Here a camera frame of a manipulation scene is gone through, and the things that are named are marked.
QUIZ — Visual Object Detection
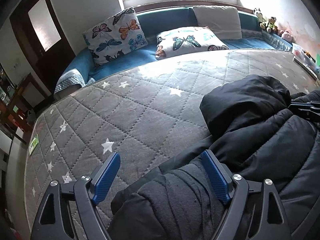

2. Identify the pink plush toy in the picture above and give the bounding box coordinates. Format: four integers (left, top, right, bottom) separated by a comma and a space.
279, 30, 293, 43

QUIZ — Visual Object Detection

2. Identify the black puffer down jacket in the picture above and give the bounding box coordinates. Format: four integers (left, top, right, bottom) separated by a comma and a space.
107, 75, 319, 239

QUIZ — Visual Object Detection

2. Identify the flat butterfly print pillow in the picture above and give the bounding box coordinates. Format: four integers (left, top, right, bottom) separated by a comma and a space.
155, 27, 229, 60

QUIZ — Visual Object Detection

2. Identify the grey quilted star mattress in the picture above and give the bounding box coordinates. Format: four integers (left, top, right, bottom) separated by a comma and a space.
24, 50, 319, 239

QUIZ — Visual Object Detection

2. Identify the upright butterfly print pillow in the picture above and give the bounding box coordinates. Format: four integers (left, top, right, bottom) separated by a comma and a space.
82, 7, 148, 66

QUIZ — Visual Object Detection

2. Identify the white cow plush toy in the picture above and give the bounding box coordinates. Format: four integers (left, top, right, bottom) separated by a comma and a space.
253, 8, 268, 30

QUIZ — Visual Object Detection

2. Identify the wooden side table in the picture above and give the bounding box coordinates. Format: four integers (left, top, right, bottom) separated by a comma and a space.
1, 73, 47, 145

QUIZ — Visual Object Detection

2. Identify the white rectangular cushion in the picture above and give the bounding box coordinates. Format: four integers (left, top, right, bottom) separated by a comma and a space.
193, 5, 242, 40

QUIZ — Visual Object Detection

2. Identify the dark wooden door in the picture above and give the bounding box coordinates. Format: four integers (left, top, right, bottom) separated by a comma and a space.
10, 0, 75, 86

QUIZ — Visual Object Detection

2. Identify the blue padded bed surround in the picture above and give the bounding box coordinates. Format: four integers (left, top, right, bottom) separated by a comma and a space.
54, 8, 292, 100

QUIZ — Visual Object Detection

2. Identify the grey patterned folded blanket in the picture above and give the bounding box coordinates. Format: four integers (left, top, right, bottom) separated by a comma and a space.
54, 68, 86, 94

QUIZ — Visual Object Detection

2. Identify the brown bear plush toy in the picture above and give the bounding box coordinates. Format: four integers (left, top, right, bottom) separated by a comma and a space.
265, 16, 278, 33

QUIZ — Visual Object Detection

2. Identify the green mattress label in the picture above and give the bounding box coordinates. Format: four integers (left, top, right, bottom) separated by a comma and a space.
28, 134, 39, 155

